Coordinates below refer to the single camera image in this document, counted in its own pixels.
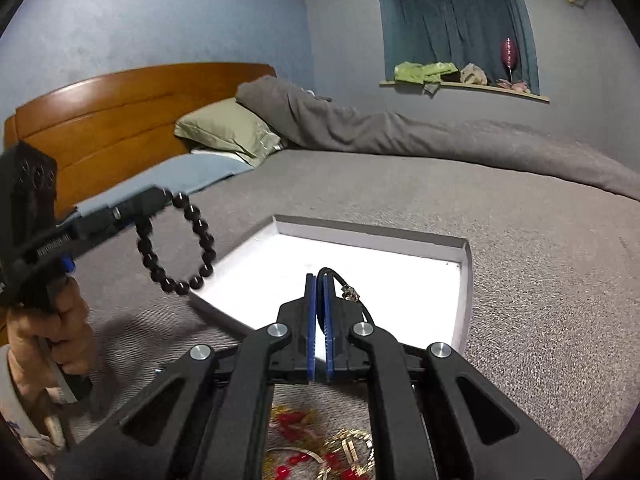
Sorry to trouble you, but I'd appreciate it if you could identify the grey duvet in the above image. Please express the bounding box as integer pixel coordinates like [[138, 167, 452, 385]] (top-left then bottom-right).
[[235, 75, 640, 201]]

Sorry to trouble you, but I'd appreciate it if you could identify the light blue blanket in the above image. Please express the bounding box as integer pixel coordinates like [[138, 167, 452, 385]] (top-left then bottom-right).
[[57, 152, 256, 226]]

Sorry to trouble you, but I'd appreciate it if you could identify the green cloth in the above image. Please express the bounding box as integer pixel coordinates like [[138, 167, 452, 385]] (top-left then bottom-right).
[[394, 61, 458, 93]]

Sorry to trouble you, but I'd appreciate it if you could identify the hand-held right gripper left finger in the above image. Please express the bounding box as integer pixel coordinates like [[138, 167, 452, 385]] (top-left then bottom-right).
[[52, 274, 318, 480]]

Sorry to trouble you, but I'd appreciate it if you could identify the beige cloth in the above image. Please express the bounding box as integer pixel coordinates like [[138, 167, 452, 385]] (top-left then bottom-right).
[[459, 63, 488, 86]]

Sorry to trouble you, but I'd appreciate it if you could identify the black cord silver charm bracelet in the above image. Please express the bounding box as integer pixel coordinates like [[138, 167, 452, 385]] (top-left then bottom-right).
[[317, 267, 378, 328]]

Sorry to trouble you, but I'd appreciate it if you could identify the wooden headboard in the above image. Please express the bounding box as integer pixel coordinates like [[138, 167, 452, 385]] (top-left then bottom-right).
[[2, 62, 278, 221]]

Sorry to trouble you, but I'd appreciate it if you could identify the person's left forearm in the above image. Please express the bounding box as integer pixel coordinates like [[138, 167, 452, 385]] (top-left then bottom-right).
[[0, 345, 68, 471]]

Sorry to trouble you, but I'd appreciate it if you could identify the blue curtain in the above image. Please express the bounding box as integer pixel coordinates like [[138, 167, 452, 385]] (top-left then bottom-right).
[[372, 0, 538, 96]]

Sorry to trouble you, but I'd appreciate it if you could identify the green pillow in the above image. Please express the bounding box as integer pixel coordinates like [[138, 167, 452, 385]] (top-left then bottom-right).
[[174, 97, 283, 168]]

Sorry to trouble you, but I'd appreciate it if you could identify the white pillow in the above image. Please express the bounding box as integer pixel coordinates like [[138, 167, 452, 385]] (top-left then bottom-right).
[[190, 146, 251, 166]]

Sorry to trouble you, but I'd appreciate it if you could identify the red bead gold jewelry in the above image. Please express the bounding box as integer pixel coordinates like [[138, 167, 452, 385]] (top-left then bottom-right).
[[270, 406, 351, 480]]

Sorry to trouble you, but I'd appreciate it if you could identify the window sill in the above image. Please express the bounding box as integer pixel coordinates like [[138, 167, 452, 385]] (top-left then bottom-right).
[[379, 79, 550, 104]]

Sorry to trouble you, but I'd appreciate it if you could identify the black bead bracelet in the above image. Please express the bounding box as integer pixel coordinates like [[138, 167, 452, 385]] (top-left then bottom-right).
[[135, 191, 217, 296]]

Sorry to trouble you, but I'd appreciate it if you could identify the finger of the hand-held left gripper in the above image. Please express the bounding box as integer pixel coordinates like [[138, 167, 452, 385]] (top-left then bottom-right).
[[67, 186, 173, 255]]

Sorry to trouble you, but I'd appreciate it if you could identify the pink string charm bracelet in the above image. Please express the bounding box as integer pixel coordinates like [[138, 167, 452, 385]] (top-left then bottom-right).
[[269, 447, 328, 480]]

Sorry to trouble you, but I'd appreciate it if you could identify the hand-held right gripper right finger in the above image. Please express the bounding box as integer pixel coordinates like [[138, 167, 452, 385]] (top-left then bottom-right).
[[322, 272, 583, 480]]

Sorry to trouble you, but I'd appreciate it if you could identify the white cardboard tray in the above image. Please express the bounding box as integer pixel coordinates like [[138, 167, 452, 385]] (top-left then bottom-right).
[[187, 214, 473, 356]]

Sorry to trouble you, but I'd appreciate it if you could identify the grey bed sheet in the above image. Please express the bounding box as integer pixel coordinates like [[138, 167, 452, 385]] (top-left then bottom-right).
[[65, 147, 640, 480]]

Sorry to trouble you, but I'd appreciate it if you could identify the person's left hand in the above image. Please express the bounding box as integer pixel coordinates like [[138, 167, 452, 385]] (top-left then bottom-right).
[[6, 277, 98, 431]]

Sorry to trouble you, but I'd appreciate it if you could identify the gold link bracelet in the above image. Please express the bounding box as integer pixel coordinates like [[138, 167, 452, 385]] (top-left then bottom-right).
[[322, 427, 376, 480]]

